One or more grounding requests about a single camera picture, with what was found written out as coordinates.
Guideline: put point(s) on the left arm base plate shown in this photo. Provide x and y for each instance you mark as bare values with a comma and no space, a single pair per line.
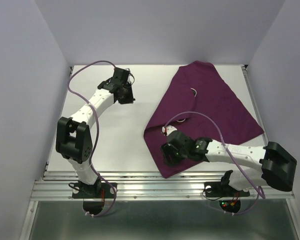
100,190

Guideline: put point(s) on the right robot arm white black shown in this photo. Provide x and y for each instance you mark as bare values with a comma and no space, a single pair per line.
257,166

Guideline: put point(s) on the purple surgical cloth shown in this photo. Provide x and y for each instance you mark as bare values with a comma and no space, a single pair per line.
206,107

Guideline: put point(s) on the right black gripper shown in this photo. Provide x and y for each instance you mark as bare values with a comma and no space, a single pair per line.
167,148

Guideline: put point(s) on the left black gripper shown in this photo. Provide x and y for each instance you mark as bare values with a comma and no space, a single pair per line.
130,99

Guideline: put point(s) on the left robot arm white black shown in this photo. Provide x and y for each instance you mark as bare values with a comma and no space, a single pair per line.
73,134

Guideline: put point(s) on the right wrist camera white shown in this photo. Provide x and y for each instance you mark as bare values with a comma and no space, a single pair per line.
169,129

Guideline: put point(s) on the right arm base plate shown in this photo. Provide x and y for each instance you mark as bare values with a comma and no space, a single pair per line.
214,189

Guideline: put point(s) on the aluminium front rail frame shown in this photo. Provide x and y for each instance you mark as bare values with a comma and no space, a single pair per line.
131,186

